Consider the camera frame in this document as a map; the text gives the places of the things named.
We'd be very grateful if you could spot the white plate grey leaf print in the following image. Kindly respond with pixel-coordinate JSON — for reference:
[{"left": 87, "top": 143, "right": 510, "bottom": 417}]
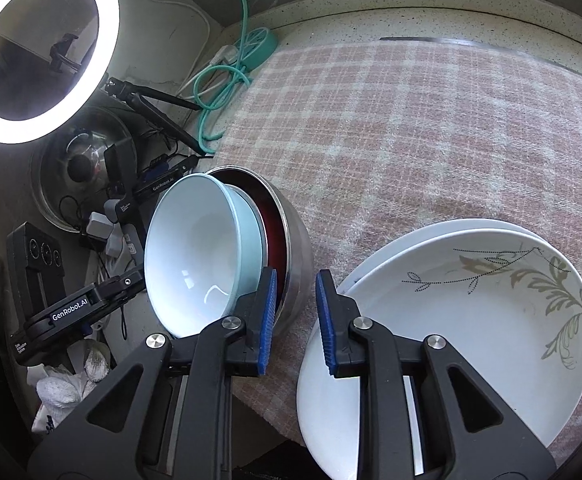
[{"left": 296, "top": 234, "right": 582, "bottom": 478}]

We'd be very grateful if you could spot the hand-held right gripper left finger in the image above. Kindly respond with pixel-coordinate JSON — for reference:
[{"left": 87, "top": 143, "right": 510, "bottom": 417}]
[{"left": 28, "top": 266, "right": 278, "bottom": 480}]

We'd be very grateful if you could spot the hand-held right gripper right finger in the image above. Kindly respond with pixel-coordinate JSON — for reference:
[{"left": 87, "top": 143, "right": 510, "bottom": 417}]
[{"left": 315, "top": 269, "right": 557, "bottom": 480}]

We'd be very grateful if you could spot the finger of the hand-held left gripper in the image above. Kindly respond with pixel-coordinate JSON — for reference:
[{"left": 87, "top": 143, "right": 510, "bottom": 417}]
[{"left": 93, "top": 266, "right": 147, "bottom": 308}]

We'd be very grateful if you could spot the black rectangular box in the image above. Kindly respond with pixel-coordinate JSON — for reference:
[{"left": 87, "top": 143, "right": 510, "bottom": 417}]
[{"left": 103, "top": 143, "right": 138, "bottom": 196}]

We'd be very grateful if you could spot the black phone clamp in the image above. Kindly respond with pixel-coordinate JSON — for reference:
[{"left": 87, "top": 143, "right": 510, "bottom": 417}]
[{"left": 51, "top": 33, "right": 82, "bottom": 75}]

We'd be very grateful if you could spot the stainless steel bowl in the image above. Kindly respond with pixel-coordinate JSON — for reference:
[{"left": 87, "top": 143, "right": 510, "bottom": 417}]
[{"left": 206, "top": 164, "right": 314, "bottom": 338}]

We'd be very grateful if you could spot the teal cable reel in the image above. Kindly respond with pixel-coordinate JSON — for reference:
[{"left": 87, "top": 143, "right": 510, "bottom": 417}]
[{"left": 238, "top": 28, "right": 278, "bottom": 68}]

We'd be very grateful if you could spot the black labelled device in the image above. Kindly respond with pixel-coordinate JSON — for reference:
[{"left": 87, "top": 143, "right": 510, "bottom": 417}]
[{"left": 133, "top": 157, "right": 197, "bottom": 201}]

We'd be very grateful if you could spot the steel pot glass lid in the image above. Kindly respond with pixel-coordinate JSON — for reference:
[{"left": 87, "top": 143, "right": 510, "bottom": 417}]
[{"left": 30, "top": 106, "right": 139, "bottom": 233}]

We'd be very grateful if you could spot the deep pink floral plate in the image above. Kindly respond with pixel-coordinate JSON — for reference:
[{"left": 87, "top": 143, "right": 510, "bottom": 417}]
[{"left": 338, "top": 217, "right": 554, "bottom": 291}]

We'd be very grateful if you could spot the white ring light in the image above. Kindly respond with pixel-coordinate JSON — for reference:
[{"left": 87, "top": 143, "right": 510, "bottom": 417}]
[{"left": 0, "top": 0, "right": 122, "bottom": 143}]

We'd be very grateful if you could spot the pale teal ceramic bowl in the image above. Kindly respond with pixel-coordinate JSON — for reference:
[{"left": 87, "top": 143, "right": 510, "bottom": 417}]
[{"left": 143, "top": 172, "right": 267, "bottom": 339}]

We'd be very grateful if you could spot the red steel-lined bowl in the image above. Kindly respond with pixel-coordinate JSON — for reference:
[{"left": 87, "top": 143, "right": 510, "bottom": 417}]
[{"left": 206, "top": 169, "right": 286, "bottom": 301}]

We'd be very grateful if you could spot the teal cable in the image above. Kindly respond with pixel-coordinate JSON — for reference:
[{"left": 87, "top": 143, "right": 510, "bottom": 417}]
[{"left": 191, "top": 0, "right": 254, "bottom": 156}]

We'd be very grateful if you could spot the thin white cable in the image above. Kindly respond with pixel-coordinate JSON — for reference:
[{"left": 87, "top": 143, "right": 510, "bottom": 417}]
[{"left": 121, "top": 0, "right": 212, "bottom": 101}]

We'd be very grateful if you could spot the grey charger plug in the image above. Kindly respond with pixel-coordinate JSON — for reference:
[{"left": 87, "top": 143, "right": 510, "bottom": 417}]
[{"left": 87, "top": 212, "right": 114, "bottom": 238}]

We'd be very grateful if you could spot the pink plaid cloth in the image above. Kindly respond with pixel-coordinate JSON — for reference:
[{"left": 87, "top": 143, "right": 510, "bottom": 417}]
[{"left": 206, "top": 40, "right": 582, "bottom": 471}]

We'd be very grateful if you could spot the black tripod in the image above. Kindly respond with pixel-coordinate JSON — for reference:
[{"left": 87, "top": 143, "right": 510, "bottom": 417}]
[{"left": 102, "top": 76, "right": 209, "bottom": 157}]

